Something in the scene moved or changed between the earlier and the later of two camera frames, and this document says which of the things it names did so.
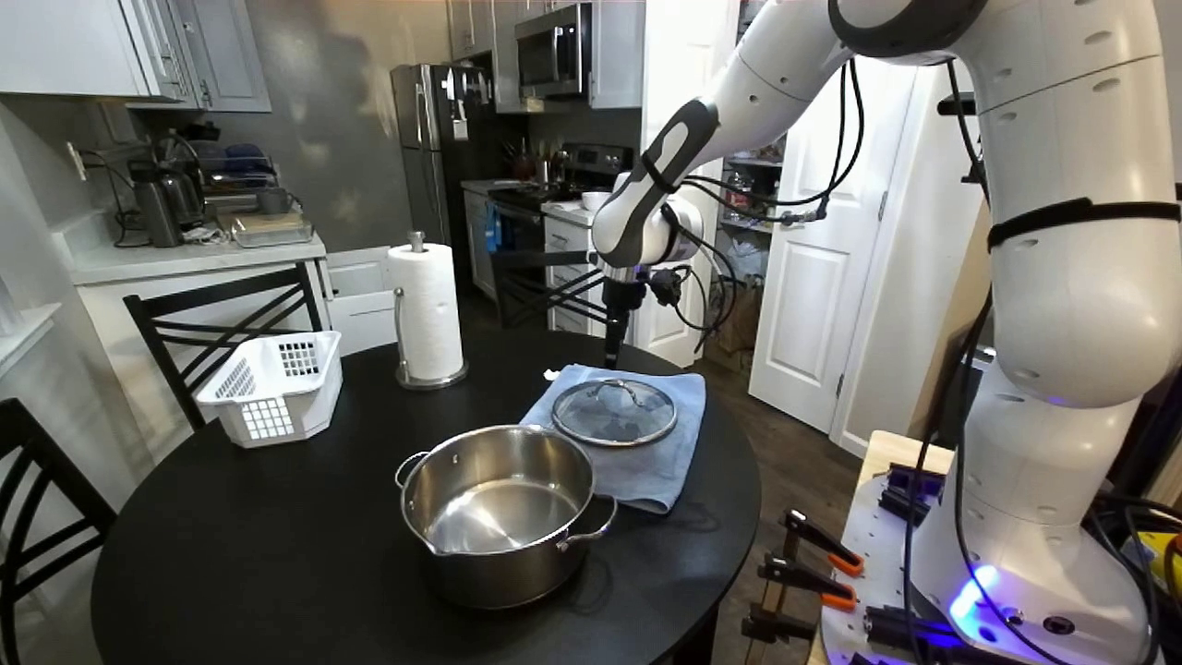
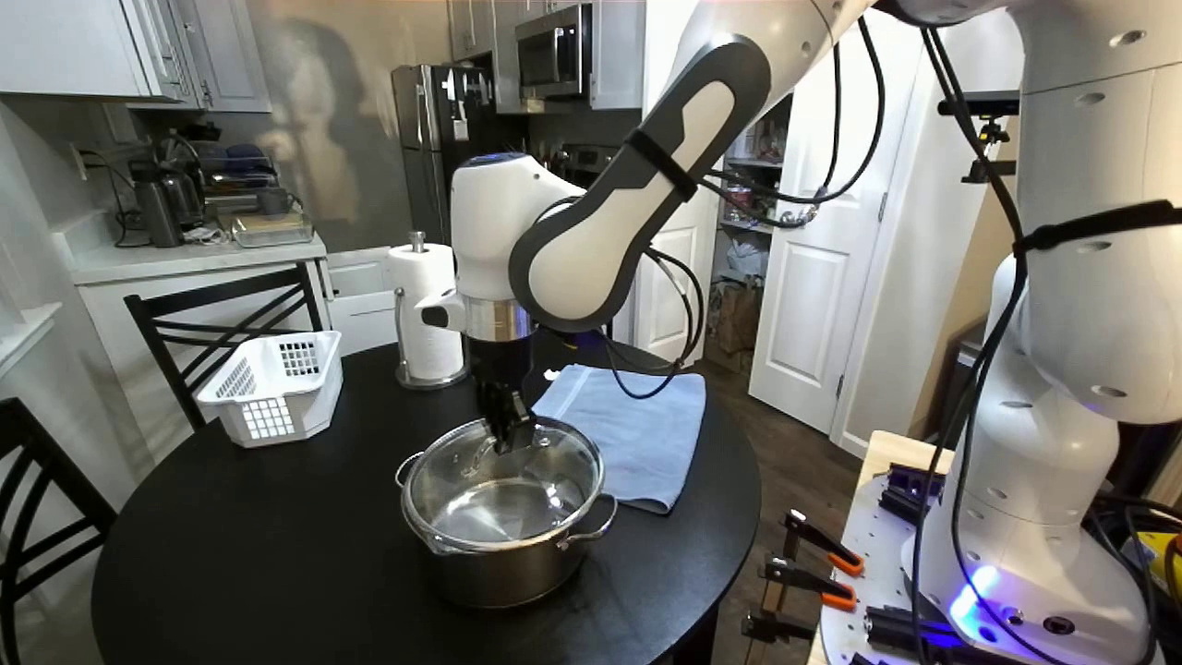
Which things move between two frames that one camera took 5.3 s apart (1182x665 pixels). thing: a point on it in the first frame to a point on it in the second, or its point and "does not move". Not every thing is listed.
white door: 825,210 does not move
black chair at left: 53,514 does not move
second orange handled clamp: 828,591 does not move
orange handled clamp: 820,541 does not move
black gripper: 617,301 to 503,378
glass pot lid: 613,410 to 473,493
